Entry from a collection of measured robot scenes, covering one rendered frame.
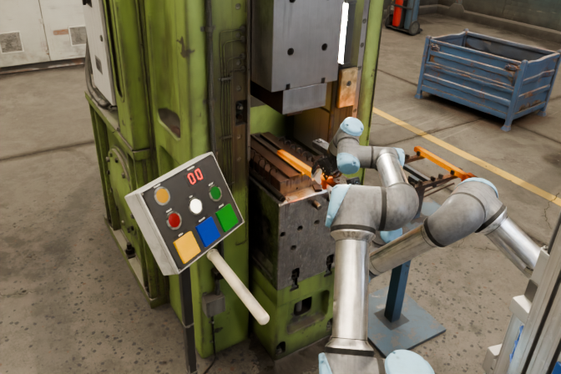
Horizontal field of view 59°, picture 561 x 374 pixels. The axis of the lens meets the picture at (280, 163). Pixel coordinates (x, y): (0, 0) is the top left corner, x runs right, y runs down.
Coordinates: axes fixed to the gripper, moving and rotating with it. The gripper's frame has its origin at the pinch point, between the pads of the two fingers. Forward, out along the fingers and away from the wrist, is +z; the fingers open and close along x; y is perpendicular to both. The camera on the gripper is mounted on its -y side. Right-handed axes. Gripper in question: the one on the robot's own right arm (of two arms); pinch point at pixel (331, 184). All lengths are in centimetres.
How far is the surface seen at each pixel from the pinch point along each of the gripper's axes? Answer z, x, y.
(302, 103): 16.5, -3.0, -28.2
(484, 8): 487, 751, 69
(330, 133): 31.2, 23.2, -4.7
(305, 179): 17.1, 0.1, 6.1
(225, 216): 0.9, -44.5, -0.1
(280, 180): 17.8, -11.4, 3.5
